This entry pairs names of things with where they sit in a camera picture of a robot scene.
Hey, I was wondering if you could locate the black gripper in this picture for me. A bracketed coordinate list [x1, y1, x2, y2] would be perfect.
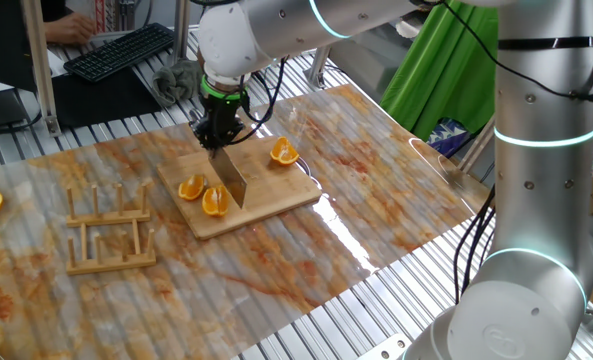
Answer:
[191, 93, 247, 153]

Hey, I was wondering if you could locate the steel cleaver knife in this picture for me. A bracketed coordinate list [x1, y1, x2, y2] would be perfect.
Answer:
[188, 107, 248, 210]

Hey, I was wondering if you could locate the bare person hand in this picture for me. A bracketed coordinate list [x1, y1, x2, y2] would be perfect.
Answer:
[43, 12, 97, 46]

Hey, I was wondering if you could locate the grey crumpled cloth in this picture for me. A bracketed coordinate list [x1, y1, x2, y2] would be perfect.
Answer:
[150, 58, 205, 108]

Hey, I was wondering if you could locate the bamboo cutting board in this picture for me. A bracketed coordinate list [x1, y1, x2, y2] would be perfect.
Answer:
[155, 135, 323, 241]

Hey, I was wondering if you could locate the black desk pad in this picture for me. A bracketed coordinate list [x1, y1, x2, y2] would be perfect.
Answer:
[50, 67, 165, 129]

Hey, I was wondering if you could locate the wooden peg rack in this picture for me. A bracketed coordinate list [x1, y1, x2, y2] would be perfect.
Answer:
[64, 182, 158, 276]

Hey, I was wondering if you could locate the black computer keyboard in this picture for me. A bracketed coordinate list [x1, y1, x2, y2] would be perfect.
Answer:
[63, 22, 176, 84]

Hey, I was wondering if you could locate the marble pattern plastic mat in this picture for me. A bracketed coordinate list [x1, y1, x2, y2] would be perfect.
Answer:
[0, 83, 497, 360]

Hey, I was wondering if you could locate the white paper sheet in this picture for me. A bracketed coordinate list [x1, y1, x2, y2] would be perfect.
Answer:
[0, 48, 68, 94]

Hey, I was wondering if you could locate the blue patterned bag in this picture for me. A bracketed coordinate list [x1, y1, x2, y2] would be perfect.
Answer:
[428, 117, 472, 159]

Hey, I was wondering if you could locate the black monitor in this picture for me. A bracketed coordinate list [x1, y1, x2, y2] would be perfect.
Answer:
[0, 0, 40, 132]

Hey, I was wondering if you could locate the green fabric curtain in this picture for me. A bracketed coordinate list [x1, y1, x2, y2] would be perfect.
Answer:
[379, 0, 501, 142]

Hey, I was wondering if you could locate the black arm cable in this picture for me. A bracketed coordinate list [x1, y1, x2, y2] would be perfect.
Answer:
[228, 55, 290, 147]

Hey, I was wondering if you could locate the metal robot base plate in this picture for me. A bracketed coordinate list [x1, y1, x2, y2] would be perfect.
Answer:
[356, 333, 413, 360]

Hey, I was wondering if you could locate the black base cable bundle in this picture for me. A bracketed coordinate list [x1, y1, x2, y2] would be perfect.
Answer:
[450, 185, 497, 306]

